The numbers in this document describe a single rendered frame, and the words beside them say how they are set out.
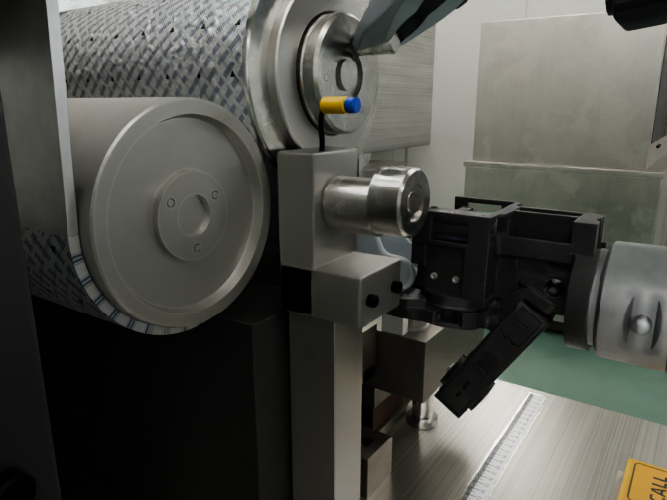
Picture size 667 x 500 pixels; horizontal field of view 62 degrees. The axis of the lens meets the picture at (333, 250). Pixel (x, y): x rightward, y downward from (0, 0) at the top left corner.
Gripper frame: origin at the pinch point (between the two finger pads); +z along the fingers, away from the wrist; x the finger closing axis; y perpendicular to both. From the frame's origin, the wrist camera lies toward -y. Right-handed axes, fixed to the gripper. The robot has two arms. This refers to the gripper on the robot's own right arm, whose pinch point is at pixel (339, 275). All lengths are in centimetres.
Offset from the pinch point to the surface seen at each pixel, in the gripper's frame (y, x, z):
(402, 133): 8, -69, 30
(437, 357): -8.6, -6.7, -6.4
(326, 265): 4.7, 11.1, -6.4
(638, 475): -16.6, -10.9, -23.6
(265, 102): 14.2, 12.0, -2.7
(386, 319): -4.8, -4.0, -2.5
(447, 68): 45, -444, 180
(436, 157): -33, -444, 187
